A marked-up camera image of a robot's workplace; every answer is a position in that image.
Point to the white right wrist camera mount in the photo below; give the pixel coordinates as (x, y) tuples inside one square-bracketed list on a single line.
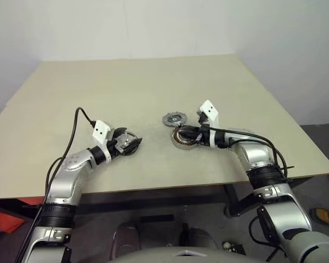
[(209, 109)]

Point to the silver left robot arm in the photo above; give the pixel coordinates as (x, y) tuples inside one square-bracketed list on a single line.
[(63, 180)]

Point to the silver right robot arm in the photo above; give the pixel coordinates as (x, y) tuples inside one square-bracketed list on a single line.
[(255, 159)]

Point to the small white black device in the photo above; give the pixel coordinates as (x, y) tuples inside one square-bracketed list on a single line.
[(232, 247)]

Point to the black table frame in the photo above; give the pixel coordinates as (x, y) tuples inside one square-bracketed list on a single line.
[(142, 198)]

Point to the brown patterned shoe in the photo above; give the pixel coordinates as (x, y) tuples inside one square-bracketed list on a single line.
[(326, 216)]

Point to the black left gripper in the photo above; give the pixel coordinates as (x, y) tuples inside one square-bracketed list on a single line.
[(113, 145)]

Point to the orange object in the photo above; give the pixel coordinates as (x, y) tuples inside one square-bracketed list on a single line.
[(5, 222)]

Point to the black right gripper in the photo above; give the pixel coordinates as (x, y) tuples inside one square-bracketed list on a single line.
[(204, 135)]

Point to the dark rounded shape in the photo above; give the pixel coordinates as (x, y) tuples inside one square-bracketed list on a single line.
[(126, 238), (200, 238)]

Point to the silver spoked rotor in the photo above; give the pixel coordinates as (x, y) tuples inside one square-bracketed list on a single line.
[(126, 139)]

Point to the grey round motor lid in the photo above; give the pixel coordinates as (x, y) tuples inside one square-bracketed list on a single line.
[(175, 119)]

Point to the motor housing with copper windings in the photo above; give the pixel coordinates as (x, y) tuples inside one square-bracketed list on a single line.
[(178, 143)]

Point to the grey robot torso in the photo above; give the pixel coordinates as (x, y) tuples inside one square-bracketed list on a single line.
[(167, 254)]

